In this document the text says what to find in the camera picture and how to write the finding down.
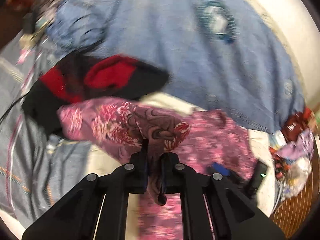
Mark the black and red garment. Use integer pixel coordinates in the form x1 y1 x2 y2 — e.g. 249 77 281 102
22 55 170 137

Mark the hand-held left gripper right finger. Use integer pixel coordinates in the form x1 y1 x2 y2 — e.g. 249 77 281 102
160 152 286 240

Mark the clear plastic bag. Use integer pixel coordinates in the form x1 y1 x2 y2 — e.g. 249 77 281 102
277 155 313 200

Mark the brown wicker basket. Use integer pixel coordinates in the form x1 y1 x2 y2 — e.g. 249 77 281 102
271 135 320 239

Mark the red and black packet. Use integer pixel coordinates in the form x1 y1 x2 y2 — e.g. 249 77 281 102
269 147 288 180

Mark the blue blanket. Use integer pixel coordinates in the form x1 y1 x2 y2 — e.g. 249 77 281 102
46 0 307 133

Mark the grey striped cloth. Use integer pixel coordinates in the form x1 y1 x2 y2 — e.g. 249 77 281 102
0 36 93 222

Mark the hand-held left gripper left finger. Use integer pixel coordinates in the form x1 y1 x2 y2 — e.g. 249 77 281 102
22 139 149 240

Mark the pink floral garment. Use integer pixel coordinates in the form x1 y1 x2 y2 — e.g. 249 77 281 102
57 97 258 240

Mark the dark red packet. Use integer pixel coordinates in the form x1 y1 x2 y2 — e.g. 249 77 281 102
281 109 315 142

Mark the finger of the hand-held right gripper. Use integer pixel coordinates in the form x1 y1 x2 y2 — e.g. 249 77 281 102
211 162 248 189

